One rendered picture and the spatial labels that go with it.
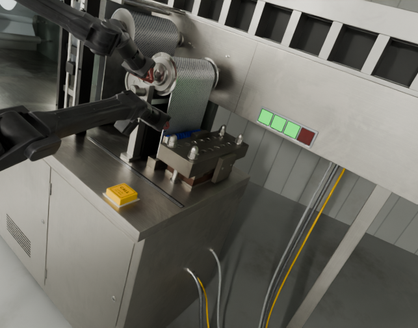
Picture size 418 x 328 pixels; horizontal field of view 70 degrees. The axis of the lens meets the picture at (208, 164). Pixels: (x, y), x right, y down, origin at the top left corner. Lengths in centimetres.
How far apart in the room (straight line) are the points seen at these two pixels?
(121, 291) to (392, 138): 103
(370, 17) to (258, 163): 231
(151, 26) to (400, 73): 90
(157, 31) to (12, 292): 145
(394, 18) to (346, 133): 37
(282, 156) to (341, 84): 209
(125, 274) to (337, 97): 94
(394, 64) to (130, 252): 106
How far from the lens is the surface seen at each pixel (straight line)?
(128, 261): 105
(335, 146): 118
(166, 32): 135
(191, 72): 115
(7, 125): 66
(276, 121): 123
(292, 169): 321
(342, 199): 332
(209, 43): 140
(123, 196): 97
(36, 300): 187
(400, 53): 121
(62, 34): 136
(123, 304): 119
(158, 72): 111
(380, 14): 116
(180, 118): 119
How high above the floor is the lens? 149
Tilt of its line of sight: 26 degrees down
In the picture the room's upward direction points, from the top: 18 degrees clockwise
